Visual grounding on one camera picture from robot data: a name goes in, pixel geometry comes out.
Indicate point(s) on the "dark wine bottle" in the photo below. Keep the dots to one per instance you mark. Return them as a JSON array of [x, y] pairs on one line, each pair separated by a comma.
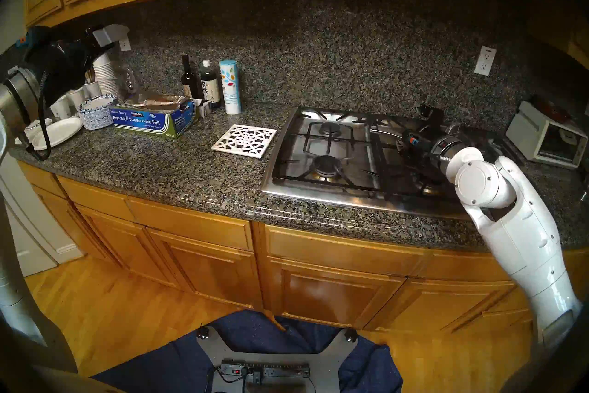
[[188, 82]]

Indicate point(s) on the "white wall outlet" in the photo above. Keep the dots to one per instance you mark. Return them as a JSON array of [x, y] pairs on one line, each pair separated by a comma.
[[125, 45], [485, 60]]

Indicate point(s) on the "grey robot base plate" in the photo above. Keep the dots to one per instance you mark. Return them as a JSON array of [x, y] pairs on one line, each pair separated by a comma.
[[271, 353]]

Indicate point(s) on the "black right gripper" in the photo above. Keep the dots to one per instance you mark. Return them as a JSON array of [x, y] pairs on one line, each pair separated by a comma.
[[432, 139]]

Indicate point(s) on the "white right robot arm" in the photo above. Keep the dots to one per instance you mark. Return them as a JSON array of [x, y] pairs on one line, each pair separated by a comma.
[[520, 231]]

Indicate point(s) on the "white napkin stack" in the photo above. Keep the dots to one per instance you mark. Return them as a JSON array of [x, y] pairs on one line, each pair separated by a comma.
[[39, 126]]

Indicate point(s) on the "wooden base cabinets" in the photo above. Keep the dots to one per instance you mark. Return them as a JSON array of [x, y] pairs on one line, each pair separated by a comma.
[[202, 267]]

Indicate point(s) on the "red frying pan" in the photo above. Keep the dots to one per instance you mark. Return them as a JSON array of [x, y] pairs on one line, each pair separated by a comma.
[[550, 109]]

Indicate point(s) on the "white paper cup stack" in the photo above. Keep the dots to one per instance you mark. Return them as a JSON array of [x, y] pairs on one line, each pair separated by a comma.
[[106, 74]]

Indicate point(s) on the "white lattice trivet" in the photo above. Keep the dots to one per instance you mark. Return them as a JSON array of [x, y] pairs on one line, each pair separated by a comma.
[[244, 141]]

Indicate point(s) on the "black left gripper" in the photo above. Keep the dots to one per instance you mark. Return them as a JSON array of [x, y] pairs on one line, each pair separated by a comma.
[[73, 58]]

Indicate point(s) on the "small white carton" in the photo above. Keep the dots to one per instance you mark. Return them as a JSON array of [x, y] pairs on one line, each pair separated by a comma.
[[202, 108]]

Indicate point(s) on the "blue patterned paper bowl stack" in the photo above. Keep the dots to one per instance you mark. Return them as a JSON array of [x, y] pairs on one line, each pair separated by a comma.
[[96, 113]]

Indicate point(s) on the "stainless gas cooktop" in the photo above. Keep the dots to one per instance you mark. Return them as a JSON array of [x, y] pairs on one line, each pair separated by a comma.
[[322, 152]]

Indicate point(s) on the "clear plastic bag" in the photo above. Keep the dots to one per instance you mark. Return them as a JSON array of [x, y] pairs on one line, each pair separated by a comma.
[[128, 79]]

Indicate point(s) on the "blue moving blanket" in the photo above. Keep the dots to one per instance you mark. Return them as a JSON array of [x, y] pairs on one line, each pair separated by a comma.
[[280, 332]]

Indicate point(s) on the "blue aluminium foil box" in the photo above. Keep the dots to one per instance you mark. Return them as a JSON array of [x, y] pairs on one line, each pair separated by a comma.
[[147, 120]]

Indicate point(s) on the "grey power strip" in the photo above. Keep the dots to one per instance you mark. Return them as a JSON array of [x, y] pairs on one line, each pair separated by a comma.
[[271, 370]]

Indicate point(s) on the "white paper plate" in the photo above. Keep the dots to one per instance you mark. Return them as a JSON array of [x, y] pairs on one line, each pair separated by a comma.
[[60, 132]]

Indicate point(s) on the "white toaster oven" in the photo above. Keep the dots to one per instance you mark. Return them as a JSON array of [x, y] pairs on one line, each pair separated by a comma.
[[538, 136]]

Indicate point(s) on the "white salt canister blue lid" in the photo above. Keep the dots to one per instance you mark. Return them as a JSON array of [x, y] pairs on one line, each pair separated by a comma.
[[230, 88]]

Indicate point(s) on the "soy sauce bottle white cap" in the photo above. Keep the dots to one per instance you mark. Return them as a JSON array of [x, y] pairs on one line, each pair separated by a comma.
[[210, 88]]

